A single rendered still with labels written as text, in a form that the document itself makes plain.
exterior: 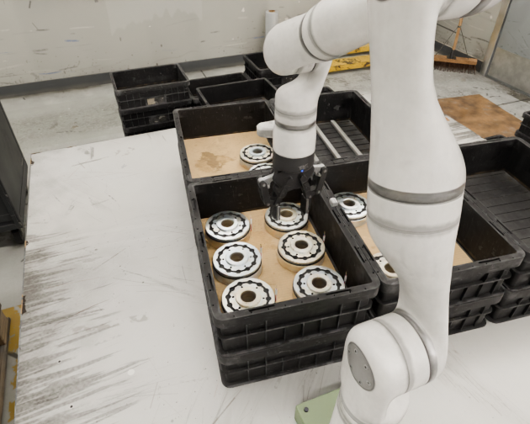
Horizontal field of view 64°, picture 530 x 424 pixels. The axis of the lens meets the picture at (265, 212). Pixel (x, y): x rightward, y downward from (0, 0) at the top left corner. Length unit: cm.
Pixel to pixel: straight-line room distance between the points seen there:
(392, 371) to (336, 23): 39
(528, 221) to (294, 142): 69
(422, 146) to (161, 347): 73
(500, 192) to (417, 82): 93
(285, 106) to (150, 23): 345
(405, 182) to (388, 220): 4
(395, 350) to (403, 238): 15
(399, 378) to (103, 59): 385
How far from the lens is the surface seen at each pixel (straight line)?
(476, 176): 132
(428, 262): 45
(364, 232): 102
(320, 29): 54
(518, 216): 121
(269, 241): 97
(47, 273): 121
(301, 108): 68
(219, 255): 90
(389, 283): 78
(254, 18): 433
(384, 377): 52
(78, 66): 414
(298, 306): 72
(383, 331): 53
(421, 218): 41
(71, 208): 140
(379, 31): 39
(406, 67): 37
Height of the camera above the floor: 149
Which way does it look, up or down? 39 degrees down
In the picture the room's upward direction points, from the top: straight up
